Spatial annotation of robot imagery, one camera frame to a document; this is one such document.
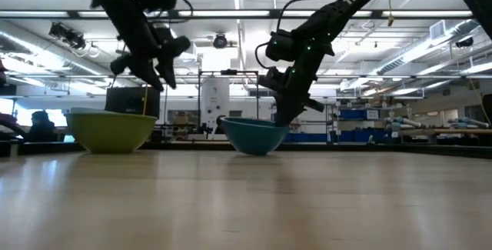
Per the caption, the black round ceiling camera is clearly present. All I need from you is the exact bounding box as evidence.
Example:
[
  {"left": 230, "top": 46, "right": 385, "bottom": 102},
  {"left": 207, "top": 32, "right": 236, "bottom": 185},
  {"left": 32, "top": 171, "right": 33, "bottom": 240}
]
[{"left": 211, "top": 32, "right": 229, "bottom": 50}]

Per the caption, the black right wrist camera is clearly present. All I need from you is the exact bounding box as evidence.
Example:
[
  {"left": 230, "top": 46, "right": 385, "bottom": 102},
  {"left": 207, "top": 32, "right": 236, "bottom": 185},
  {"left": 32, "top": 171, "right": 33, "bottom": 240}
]
[{"left": 257, "top": 66, "right": 288, "bottom": 93}]

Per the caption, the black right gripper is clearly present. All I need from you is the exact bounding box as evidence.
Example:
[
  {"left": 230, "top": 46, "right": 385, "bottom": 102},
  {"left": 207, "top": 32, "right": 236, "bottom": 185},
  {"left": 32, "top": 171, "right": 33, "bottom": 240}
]
[{"left": 274, "top": 52, "right": 325, "bottom": 127}]

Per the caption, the black overhead light bar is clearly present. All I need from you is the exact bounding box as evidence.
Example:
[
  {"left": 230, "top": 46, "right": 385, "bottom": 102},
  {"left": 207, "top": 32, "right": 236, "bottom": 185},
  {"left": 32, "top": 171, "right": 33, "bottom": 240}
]
[{"left": 0, "top": 8, "right": 474, "bottom": 19}]

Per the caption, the black table edge rail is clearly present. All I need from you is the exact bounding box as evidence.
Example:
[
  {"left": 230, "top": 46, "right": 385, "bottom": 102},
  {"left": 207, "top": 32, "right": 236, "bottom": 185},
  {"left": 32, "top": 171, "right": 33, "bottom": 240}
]
[{"left": 0, "top": 140, "right": 492, "bottom": 160}]

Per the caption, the lime green bowl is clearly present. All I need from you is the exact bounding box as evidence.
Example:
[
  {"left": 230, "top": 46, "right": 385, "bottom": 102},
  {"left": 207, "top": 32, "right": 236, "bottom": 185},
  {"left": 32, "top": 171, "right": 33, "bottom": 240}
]
[{"left": 64, "top": 111, "right": 159, "bottom": 155}]

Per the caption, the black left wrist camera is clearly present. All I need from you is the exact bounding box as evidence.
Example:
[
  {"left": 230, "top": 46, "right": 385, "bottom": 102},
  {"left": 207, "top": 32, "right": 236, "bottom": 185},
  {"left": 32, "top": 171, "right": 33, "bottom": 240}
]
[{"left": 165, "top": 35, "right": 192, "bottom": 61}]

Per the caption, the teal bowl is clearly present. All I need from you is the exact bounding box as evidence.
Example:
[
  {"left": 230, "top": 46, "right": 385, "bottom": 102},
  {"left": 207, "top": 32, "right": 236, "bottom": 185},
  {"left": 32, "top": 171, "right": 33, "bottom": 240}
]
[{"left": 220, "top": 116, "right": 291, "bottom": 156}]

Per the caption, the white column cabinet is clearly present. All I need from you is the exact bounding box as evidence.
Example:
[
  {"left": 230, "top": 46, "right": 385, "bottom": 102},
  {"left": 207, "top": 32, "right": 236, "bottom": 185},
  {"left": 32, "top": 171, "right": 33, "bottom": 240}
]
[{"left": 200, "top": 76, "right": 231, "bottom": 128}]

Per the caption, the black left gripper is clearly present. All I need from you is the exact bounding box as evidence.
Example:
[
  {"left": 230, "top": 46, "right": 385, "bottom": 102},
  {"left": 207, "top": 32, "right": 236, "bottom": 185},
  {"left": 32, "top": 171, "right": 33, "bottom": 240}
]
[{"left": 109, "top": 25, "right": 178, "bottom": 92}]

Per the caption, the black camera with cable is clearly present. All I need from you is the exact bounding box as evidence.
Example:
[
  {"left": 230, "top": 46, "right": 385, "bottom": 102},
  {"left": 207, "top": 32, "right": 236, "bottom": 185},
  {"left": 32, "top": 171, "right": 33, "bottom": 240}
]
[{"left": 48, "top": 22, "right": 88, "bottom": 51}]

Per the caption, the blue storage bin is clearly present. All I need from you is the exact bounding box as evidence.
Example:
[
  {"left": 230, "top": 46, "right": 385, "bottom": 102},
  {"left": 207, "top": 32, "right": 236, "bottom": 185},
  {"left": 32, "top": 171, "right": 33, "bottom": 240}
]
[
  {"left": 339, "top": 108, "right": 381, "bottom": 121},
  {"left": 283, "top": 132, "right": 328, "bottom": 144},
  {"left": 329, "top": 129, "right": 386, "bottom": 144}
]

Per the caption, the black monitor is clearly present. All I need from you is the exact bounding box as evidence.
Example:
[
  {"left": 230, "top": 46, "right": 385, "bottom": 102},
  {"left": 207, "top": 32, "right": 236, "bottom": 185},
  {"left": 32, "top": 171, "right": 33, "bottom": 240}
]
[{"left": 105, "top": 85, "right": 161, "bottom": 119}]

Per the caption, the white ceiling air vent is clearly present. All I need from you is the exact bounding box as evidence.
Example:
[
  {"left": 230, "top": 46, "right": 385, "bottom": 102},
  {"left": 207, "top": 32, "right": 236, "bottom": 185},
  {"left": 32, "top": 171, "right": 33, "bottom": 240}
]
[{"left": 429, "top": 19, "right": 447, "bottom": 41}]

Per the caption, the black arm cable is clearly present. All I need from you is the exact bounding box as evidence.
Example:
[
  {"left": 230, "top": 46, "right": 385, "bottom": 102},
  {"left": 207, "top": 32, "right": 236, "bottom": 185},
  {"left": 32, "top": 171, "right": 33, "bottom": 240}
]
[{"left": 254, "top": 0, "right": 349, "bottom": 70}]

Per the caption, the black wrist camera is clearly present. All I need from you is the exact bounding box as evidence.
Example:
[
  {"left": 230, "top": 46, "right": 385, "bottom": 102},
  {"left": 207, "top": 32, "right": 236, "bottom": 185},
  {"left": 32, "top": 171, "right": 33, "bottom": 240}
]
[
  {"left": 257, "top": 66, "right": 288, "bottom": 93},
  {"left": 165, "top": 35, "right": 192, "bottom": 61}
]

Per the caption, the wooden workbench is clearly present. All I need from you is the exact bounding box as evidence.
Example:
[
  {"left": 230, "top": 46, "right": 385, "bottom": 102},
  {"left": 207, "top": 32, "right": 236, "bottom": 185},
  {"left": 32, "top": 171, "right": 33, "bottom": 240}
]
[{"left": 398, "top": 127, "right": 492, "bottom": 136}]

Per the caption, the yellow hanging cable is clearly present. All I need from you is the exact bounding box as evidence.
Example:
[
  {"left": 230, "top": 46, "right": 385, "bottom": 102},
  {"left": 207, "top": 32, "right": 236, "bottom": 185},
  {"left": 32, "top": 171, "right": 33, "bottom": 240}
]
[{"left": 386, "top": 0, "right": 395, "bottom": 28}]

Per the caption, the black metal frame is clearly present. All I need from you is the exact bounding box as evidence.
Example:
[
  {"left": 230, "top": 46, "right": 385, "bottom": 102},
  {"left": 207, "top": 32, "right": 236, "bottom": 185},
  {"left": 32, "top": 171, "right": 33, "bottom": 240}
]
[{"left": 197, "top": 68, "right": 260, "bottom": 128}]

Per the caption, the person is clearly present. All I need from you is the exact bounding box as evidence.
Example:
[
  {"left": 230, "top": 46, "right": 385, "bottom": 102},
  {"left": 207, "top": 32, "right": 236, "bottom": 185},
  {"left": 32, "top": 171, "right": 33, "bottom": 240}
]
[
  {"left": 214, "top": 115, "right": 228, "bottom": 135},
  {"left": 25, "top": 110, "right": 59, "bottom": 144}
]

